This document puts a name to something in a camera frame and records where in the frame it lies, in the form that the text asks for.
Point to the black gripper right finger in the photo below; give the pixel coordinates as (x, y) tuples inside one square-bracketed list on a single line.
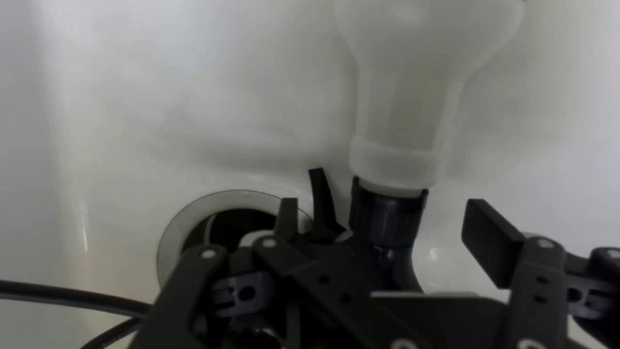
[(492, 240)]

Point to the black open sink drain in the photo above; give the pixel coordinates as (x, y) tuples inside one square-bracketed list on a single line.
[(226, 217)]

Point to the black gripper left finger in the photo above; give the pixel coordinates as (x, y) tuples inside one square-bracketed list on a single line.
[(286, 219)]

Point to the white bottle green label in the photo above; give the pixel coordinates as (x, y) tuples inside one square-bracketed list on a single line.
[(412, 60)]

